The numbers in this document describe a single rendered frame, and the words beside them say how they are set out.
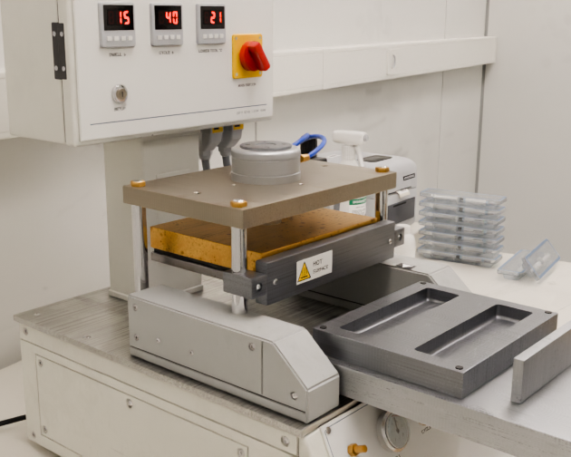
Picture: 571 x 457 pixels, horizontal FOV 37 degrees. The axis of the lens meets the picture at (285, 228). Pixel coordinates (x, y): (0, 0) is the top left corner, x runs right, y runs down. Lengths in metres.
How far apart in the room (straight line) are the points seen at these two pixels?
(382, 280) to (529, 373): 0.32
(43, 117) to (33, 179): 0.44
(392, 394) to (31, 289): 0.81
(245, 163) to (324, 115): 1.30
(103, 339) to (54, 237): 0.50
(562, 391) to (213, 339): 0.33
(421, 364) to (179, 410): 0.27
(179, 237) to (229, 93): 0.24
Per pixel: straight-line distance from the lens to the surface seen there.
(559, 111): 3.36
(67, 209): 1.49
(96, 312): 1.09
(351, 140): 1.85
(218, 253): 0.90
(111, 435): 1.01
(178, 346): 0.89
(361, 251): 0.96
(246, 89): 1.12
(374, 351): 0.80
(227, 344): 0.83
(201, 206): 0.85
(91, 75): 0.95
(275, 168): 0.93
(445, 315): 0.89
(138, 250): 0.95
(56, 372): 1.07
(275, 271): 0.85
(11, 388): 1.35
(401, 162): 1.99
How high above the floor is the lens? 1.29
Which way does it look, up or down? 14 degrees down
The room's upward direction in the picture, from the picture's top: straight up
